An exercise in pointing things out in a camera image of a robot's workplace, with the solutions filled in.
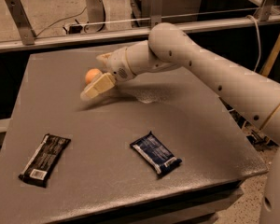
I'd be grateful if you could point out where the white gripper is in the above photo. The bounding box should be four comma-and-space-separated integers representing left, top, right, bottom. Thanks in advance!
80, 47, 135, 101

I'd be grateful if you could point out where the orange fruit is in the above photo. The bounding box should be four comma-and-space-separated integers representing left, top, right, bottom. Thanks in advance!
85, 68, 102, 84

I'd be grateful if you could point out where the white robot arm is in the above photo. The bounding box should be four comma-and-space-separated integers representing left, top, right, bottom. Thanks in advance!
81, 22, 280, 224

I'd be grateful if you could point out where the blue rxbar wrapper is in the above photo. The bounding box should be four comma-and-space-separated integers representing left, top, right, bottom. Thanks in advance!
130, 132, 182, 175

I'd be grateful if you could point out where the black rxbar wrapper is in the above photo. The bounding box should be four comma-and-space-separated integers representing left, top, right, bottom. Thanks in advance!
19, 133, 71, 188

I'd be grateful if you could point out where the grey cabinet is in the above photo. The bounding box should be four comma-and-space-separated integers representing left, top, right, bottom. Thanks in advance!
130, 0, 202, 26

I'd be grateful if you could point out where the yellow wooden stick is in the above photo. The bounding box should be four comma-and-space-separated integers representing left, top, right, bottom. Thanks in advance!
260, 33, 280, 77

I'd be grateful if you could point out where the metal guard rail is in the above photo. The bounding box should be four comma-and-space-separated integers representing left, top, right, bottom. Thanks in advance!
0, 14, 280, 54

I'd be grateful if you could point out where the grey pedestal post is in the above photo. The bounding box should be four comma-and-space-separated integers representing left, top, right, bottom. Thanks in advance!
85, 0, 105, 32

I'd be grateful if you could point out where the middle metal rail bracket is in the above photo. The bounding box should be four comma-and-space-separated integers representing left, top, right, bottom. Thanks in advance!
149, 0, 162, 28

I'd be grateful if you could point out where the metal rail bracket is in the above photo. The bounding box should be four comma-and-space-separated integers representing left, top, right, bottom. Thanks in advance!
254, 0, 274, 21
149, 0, 162, 28
5, 0, 36, 46

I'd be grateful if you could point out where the left metal rail bracket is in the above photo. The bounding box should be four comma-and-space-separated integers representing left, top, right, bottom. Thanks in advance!
5, 0, 36, 46

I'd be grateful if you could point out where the white cable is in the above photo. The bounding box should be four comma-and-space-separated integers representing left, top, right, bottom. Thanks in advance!
245, 14, 262, 73

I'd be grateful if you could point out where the right metal rail bracket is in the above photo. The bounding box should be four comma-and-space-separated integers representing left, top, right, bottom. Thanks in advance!
254, 0, 274, 21

